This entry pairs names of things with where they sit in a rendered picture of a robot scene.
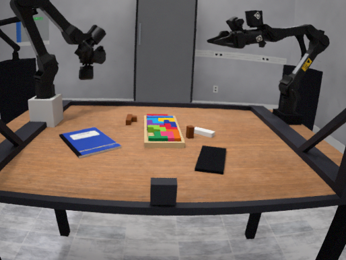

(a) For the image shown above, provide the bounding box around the purple puzzle piece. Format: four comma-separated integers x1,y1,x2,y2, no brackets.
147,120,164,126

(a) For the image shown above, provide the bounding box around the blue notebook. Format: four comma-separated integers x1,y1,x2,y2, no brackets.
59,127,121,158

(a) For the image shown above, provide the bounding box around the wooden pentomino puzzle board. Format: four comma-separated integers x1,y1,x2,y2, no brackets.
144,116,185,148

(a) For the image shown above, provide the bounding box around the red pentomino puzzle piece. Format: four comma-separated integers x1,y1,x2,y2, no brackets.
160,123,178,129

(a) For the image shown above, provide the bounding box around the orange puzzle piece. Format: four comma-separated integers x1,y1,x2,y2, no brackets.
166,129,181,141

